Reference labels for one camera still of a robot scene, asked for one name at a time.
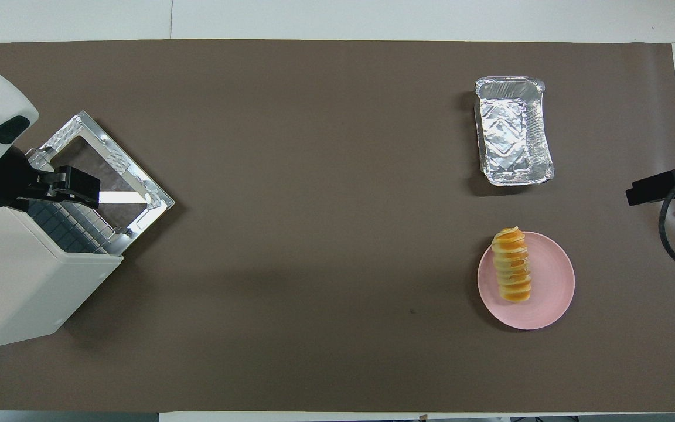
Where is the golden ridged bread loaf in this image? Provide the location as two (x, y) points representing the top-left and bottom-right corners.
(492, 227), (533, 303)

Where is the cream toaster oven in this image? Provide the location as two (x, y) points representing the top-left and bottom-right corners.
(0, 123), (124, 351)

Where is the metal oven wire rack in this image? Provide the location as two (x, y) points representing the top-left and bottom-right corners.
(21, 149), (124, 254)

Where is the glass oven door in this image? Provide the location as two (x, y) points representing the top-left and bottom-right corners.
(37, 110), (175, 256)

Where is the pink round plate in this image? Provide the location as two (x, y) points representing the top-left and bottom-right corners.
(477, 232), (575, 332)

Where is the aluminium foil tray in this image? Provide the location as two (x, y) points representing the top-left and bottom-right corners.
(475, 76), (555, 187)

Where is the brown table mat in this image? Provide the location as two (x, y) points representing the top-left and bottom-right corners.
(0, 40), (675, 414)

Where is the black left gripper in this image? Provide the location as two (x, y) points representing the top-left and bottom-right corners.
(0, 146), (101, 211)

